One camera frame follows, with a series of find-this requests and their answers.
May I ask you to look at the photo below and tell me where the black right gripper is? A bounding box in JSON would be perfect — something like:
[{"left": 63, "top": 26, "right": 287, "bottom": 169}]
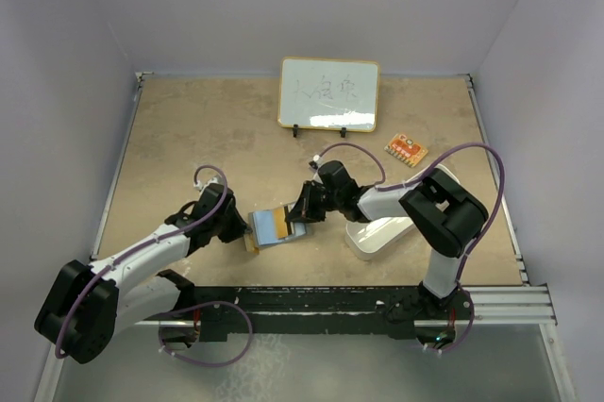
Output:
[{"left": 286, "top": 181, "right": 342, "bottom": 224}]

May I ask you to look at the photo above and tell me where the grey card holder wallet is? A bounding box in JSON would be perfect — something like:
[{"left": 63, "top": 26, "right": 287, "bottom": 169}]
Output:
[{"left": 243, "top": 203, "right": 311, "bottom": 254}]

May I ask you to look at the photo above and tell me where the yellow credit card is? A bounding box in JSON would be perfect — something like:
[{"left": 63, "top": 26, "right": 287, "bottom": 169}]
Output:
[{"left": 272, "top": 205, "right": 294, "bottom": 240}]

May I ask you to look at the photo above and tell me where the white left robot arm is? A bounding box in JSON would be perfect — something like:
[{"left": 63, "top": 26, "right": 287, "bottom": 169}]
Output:
[{"left": 34, "top": 183, "right": 249, "bottom": 364}]

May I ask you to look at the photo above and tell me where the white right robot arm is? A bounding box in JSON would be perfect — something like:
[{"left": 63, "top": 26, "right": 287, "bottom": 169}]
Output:
[{"left": 286, "top": 160, "right": 490, "bottom": 318}]

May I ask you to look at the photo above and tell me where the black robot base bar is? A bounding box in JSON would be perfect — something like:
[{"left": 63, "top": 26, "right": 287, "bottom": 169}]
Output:
[{"left": 155, "top": 270, "right": 474, "bottom": 346}]

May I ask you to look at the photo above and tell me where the small whiteboard with writing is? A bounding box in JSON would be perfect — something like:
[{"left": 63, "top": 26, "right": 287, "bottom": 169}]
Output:
[{"left": 277, "top": 57, "right": 380, "bottom": 133}]

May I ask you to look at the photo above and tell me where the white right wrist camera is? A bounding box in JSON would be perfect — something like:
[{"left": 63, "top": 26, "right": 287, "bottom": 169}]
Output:
[{"left": 309, "top": 154, "right": 325, "bottom": 172}]

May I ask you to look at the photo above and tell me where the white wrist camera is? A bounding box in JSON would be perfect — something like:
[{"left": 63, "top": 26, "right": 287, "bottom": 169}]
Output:
[
  {"left": 193, "top": 176, "right": 223, "bottom": 192},
  {"left": 309, "top": 154, "right": 325, "bottom": 172}
]

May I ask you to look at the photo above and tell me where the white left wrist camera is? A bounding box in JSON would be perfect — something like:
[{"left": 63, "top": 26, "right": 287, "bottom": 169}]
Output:
[{"left": 193, "top": 176, "right": 223, "bottom": 192}]

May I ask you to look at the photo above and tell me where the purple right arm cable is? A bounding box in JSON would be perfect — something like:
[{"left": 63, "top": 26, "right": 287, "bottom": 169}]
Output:
[{"left": 315, "top": 142, "right": 509, "bottom": 271}]

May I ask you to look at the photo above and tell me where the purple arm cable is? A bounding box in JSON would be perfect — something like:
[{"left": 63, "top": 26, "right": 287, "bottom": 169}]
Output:
[
  {"left": 315, "top": 142, "right": 509, "bottom": 271},
  {"left": 55, "top": 165, "right": 230, "bottom": 360}
]

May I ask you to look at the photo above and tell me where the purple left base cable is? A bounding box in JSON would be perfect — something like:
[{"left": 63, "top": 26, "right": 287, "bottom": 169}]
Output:
[{"left": 158, "top": 300, "right": 253, "bottom": 368}]

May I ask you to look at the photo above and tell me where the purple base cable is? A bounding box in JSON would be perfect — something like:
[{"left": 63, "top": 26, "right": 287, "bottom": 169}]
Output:
[
  {"left": 158, "top": 300, "right": 253, "bottom": 368},
  {"left": 424, "top": 288, "right": 478, "bottom": 356}
]

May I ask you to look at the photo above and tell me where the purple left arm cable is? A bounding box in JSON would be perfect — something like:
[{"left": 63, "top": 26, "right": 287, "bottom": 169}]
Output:
[{"left": 55, "top": 165, "right": 230, "bottom": 360}]

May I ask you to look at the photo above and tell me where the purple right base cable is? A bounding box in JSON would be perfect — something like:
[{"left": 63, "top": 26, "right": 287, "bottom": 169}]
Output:
[{"left": 424, "top": 288, "right": 478, "bottom": 356}]

